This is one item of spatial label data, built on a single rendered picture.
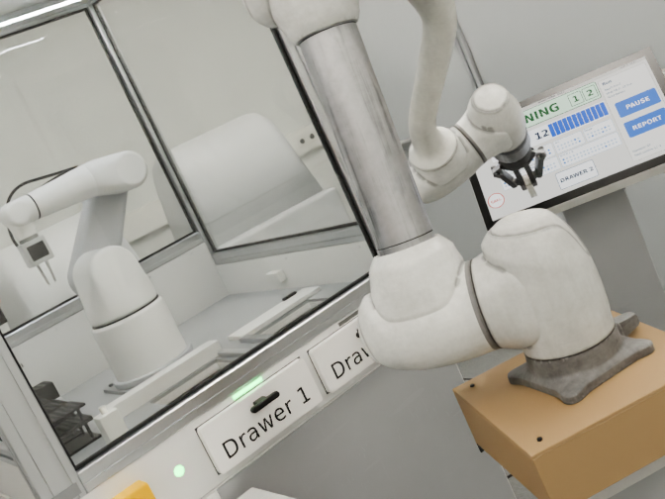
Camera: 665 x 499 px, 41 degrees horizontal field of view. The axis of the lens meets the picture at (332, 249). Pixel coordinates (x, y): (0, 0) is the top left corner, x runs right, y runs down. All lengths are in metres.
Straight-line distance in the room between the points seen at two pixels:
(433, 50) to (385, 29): 2.15
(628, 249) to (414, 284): 1.01
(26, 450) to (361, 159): 0.82
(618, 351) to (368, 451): 0.82
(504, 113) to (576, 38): 1.32
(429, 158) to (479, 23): 1.63
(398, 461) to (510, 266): 0.89
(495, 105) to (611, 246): 0.66
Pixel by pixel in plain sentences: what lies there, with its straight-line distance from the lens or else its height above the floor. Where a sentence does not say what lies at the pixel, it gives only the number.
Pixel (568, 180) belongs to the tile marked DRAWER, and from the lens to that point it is 2.20.
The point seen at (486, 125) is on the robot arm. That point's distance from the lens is 1.81.
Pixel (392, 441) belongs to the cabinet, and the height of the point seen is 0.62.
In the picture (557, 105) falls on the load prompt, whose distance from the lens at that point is 2.30.
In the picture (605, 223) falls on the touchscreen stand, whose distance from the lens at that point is 2.31.
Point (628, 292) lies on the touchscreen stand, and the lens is 2.37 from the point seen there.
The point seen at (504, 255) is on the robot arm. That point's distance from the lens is 1.39.
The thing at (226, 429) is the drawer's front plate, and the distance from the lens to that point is 1.88.
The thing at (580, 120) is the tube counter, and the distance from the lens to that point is 2.27.
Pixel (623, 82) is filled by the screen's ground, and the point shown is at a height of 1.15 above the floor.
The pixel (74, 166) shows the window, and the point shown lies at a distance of 1.82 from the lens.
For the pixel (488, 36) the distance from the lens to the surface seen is 3.36.
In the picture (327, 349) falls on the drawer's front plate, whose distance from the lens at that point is 2.01.
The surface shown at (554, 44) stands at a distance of 3.16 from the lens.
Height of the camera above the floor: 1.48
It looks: 11 degrees down
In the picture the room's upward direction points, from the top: 25 degrees counter-clockwise
